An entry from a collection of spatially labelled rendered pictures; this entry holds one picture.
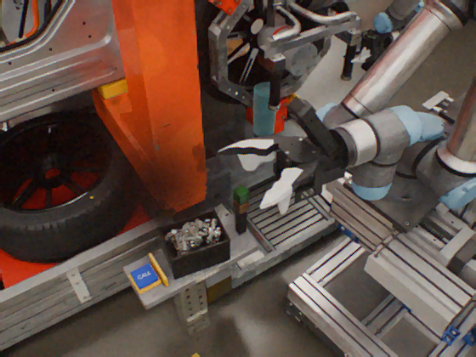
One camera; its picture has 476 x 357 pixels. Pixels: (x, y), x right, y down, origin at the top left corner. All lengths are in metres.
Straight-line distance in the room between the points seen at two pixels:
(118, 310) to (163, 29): 1.25
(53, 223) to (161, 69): 0.74
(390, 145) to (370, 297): 1.07
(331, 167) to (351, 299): 1.06
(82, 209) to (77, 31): 0.62
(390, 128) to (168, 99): 0.67
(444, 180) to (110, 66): 1.22
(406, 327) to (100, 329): 1.19
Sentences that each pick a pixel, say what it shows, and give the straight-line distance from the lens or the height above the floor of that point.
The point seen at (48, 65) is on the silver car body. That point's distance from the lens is 1.71.
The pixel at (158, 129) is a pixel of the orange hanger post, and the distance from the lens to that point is 1.33.
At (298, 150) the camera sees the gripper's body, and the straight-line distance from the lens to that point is 0.75.
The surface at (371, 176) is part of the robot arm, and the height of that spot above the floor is 1.13.
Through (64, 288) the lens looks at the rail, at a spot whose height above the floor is 0.30.
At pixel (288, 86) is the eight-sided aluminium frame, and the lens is 1.97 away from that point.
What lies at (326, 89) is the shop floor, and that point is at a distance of 3.05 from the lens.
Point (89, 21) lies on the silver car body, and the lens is 1.72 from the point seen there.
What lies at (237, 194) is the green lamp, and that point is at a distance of 1.46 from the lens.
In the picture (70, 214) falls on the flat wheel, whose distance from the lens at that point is 1.71.
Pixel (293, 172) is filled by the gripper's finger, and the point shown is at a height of 1.25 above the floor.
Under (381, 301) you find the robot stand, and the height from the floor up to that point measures 0.21.
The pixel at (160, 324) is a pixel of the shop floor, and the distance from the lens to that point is 1.97.
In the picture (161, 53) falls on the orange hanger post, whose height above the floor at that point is 1.13.
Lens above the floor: 1.75
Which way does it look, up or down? 47 degrees down
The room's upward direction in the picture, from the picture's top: straight up
